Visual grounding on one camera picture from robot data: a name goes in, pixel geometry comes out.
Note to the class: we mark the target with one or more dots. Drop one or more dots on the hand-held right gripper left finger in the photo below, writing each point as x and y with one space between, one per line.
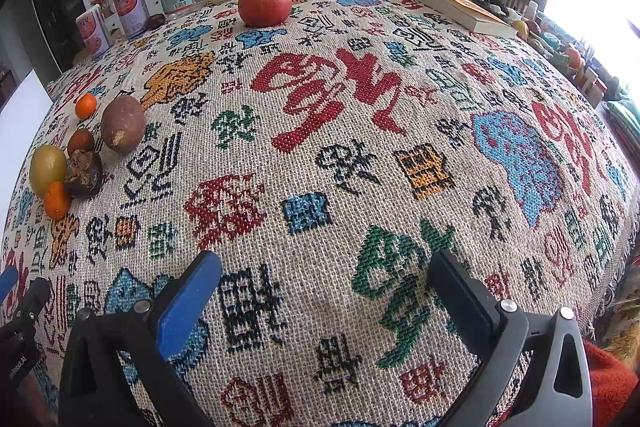
187 307

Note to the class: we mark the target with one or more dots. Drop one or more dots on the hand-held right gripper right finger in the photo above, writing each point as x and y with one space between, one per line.
462 289

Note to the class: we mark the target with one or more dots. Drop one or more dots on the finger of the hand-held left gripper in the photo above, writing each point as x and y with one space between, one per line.
31 304
7 283

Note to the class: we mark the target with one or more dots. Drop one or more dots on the dark brown wrinkled fruit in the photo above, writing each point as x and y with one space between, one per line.
81 141

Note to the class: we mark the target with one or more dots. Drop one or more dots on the small orange mandarin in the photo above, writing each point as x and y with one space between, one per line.
56 202
86 105

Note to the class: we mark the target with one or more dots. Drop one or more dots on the yellow-green round fruit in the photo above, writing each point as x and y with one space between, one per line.
46 169

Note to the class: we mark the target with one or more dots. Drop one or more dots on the dried brown husk fruit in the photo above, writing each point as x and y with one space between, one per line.
84 174

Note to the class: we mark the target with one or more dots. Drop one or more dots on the patterned woven tablecloth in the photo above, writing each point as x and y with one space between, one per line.
350 157

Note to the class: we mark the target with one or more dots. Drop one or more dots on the red cloth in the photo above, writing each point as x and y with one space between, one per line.
612 387

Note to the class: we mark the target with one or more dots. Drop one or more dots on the large brown oval fruit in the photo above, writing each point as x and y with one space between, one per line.
123 124

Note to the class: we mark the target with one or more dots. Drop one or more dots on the orange fruit on shelf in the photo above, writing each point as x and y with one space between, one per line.
574 58

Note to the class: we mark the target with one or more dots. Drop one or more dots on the pink labelled tin can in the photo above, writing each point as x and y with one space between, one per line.
93 32

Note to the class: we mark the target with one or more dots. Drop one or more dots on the yellow fruit on shelf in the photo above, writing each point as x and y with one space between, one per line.
520 27

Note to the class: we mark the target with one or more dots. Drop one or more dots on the thick paperback book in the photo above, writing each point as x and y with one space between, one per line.
455 7

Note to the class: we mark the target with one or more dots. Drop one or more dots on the small dark brown fruit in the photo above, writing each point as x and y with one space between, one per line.
155 21

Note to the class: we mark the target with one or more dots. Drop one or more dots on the purple labelled tin can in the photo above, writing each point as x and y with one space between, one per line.
130 9

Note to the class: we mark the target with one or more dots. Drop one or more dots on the red pomegranate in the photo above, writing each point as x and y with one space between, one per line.
265 4

